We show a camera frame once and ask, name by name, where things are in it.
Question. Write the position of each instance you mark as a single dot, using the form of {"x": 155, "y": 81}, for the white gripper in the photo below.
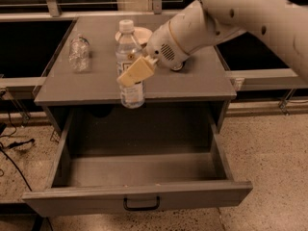
{"x": 161, "y": 45}

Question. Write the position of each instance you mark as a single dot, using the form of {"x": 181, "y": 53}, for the clear tea bottle white cap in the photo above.
{"x": 127, "y": 52}

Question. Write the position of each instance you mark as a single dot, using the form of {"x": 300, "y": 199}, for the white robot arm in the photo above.
{"x": 280, "y": 25}

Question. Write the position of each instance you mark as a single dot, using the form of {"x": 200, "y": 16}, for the crushed clear plastic bottle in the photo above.
{"x": 79, "y": 54}

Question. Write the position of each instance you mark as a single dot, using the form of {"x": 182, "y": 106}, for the grey open top drawer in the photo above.
{"x": 171, "y": 152}

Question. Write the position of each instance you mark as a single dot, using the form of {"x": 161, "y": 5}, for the blue soda can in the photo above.
{"x": 178, "y": 67}

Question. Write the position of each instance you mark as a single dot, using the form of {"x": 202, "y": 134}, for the white paper bowl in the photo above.
{"x": 141, "y": 34}

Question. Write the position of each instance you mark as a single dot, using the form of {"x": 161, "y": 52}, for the grey cabinet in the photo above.
{"x": 202, "y": 78}

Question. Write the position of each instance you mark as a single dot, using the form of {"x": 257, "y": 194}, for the metal window railing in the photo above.
{"x": 96, "y": 4}

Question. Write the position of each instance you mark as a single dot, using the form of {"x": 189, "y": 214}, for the black drawer handle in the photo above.
{"x": 140, "y": 205}

